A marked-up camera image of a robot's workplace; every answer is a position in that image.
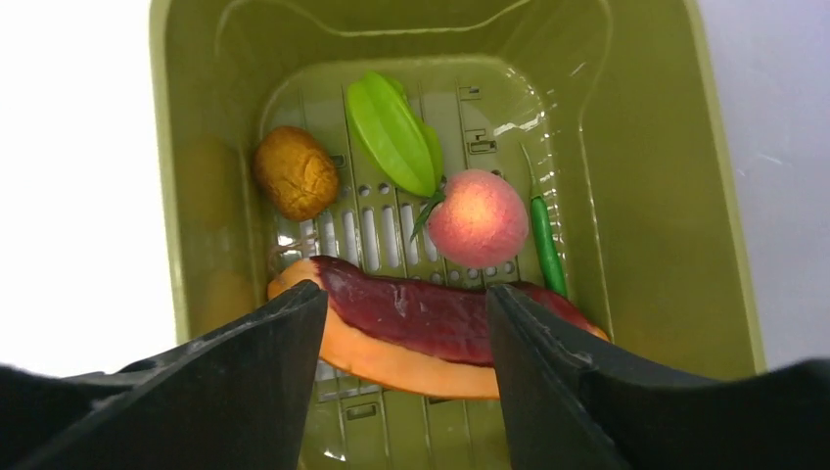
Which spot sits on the green toy chili pepper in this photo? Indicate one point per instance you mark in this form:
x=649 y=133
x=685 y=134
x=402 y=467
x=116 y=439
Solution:
x=547 y=252

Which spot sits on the brown toy potato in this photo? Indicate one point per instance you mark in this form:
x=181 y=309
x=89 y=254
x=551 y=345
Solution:
x=296 y=173

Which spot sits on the green toy starfruit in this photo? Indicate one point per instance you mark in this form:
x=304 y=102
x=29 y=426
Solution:
x=395 y=139

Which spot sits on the pink toy peach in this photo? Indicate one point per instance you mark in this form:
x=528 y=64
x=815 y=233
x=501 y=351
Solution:
x=481 y=222

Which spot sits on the olive green plastic tub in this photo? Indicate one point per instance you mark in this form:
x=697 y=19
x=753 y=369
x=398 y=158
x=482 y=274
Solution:
x=615 y=102

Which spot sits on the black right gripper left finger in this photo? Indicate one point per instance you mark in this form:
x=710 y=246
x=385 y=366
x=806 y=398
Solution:
x=235 y=398

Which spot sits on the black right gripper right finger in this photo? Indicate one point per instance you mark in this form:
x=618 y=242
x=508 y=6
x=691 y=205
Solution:
x=573 y=401

